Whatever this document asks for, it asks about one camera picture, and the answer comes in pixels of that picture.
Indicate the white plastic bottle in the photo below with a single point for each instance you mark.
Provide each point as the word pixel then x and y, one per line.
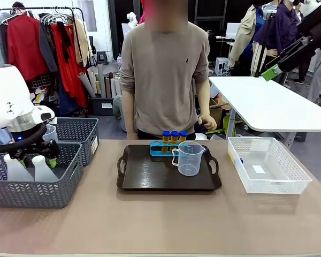
pixel 16 172
pixel 44 174

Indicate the pale grey tall roll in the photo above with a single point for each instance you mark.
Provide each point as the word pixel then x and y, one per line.
pixel 101 80

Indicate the cardboard box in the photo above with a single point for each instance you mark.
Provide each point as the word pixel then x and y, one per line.
pixel 216 112

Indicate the blue capped amber tube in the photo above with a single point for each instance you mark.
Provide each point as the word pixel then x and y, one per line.
pixel 166 140
pixel 174 140
pixel 183 136

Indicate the person's left hand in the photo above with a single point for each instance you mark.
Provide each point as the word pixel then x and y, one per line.
pixel 208 122

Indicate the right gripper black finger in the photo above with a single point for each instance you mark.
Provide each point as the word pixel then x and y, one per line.
pixel 297 60
pixel 294 46

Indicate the blue test tube rack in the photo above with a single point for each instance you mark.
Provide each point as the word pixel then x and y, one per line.
pixel 156 151

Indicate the background person in red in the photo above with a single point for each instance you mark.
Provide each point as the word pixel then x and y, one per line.
pixel 144 12

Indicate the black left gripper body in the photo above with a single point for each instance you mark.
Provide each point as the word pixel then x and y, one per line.
pixel 38 149

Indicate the beige coat on hanger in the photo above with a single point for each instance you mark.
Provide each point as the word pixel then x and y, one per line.
pixel 81 40

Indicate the person's right forearm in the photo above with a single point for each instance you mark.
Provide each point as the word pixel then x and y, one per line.
pixel 128 109

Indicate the mannequin in purple jacket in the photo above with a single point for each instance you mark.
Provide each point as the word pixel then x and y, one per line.
pixel 281 32

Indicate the clear plastic measuring cup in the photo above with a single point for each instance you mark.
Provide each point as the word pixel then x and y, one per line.
pixel 50 132
pixel 188 166

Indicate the small white background robot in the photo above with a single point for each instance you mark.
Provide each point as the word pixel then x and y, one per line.
pixel 131 18

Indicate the white desk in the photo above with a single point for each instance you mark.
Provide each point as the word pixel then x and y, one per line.
pixel 270 107

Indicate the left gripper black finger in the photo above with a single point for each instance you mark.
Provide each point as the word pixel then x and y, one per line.
pixel 22 161
pixel 53 161

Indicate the brown paper roll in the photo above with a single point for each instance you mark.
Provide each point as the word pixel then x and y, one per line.
pixel 107 88

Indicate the dark brown plastic tray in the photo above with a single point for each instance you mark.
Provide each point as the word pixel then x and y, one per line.
pixel 149 176

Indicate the dark grey coat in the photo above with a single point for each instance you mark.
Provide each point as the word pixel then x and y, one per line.
pixel 46 48

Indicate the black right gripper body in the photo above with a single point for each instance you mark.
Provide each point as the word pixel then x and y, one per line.
pixel 318 29

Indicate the small grey plastic basket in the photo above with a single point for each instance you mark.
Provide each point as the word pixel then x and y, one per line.
pixel 77 131

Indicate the red coat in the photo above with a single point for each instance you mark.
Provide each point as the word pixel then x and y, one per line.
pixel 24 48

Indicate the black scarf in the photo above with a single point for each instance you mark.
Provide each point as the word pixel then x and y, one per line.
pixel 64 37

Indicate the red dress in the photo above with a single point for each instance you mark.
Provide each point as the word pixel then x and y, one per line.
pixel 69 75

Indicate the dark grey storage bin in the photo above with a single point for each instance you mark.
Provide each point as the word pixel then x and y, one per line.
pixel 101 107

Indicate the white computer tower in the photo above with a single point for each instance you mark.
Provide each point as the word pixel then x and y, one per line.
pixel 221 67

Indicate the mannequin in beige trench coat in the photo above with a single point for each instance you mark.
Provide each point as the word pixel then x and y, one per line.
pixel 243 34

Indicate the grey paper roll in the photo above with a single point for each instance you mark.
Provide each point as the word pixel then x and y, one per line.
pixel 86 85

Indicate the person's left forearm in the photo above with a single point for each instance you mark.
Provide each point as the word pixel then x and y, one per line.
pixel 204 99

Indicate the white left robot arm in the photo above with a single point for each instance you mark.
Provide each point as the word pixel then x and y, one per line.
pixel 5 93

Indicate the person's right hand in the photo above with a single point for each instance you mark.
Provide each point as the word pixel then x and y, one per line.
pixel 132 134

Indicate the person in beige sweater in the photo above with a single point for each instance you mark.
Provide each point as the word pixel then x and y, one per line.
pixel 163 80

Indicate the green chair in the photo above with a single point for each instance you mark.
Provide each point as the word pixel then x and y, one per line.
pixel 227 124

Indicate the white plastic mesh basket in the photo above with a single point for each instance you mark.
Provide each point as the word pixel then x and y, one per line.
pixel 273 187

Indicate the white paper roll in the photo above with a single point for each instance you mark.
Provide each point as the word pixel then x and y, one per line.
pixel 118 87
pixel 113 88

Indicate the white monitor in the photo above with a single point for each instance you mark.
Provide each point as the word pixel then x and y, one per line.
pixel 232 30

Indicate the black step stool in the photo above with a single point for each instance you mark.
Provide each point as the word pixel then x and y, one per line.
pixel 101 57

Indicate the black metal clothes rack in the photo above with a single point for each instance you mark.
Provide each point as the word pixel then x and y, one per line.
pixel 42 8

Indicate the white plastic bag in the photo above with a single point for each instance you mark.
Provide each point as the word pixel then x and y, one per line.
pixel 200 136

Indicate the white screen panel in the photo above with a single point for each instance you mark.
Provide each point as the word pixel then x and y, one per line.
pixel 125 29

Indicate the cream paper roll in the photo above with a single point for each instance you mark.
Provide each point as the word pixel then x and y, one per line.
pixel 91 77

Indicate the large grey plastic basket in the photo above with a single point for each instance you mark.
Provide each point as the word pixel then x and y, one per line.
pixel 29 195

